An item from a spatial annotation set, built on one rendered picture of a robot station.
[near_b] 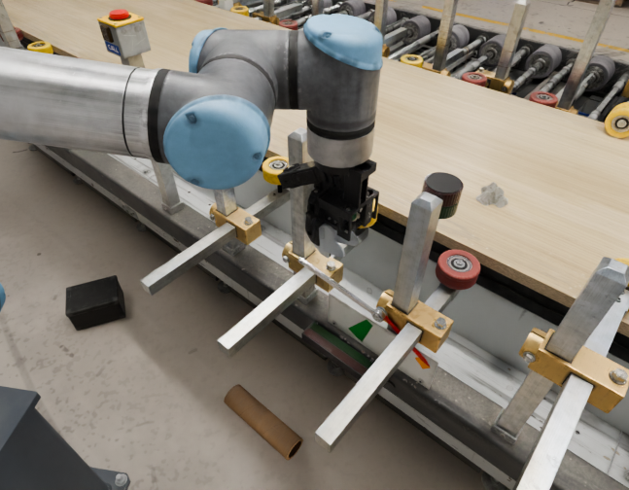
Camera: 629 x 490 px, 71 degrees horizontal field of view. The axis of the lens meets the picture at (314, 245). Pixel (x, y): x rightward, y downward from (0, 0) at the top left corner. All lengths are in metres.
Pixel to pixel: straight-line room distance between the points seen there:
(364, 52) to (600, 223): 0.75
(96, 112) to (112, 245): 1.98
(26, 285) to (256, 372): 1.17
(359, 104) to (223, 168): 0.20
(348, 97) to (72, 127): 0.29
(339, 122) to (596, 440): 0.84
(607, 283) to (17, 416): 1.12
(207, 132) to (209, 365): 1.48
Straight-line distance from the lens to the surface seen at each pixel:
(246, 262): 1.16
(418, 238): 0.71
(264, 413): 1.61
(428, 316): 0.85
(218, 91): 0.43
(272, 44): 0.55
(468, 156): 1.23
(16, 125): 0.50
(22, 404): 1.21
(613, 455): 1.14
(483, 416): 0.97
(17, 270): 2.50
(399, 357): 0.80
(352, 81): 0.54
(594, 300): 0.66
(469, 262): 0.91
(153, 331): 1.98
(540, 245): 1.01
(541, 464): 0.66
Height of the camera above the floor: 1.53
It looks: 44 degrees down
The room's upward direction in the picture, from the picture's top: straight up
